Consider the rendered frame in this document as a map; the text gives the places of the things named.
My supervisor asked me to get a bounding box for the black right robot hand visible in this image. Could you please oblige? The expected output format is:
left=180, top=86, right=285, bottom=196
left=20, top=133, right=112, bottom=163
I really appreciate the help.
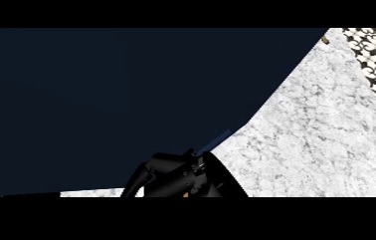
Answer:
left=120, top=147, right=250, bottom=198

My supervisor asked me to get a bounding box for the large flat dark grey door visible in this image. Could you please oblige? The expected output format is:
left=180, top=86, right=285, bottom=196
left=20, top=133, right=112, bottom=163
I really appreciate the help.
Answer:
left=0, top=28, right=331, bottom=197

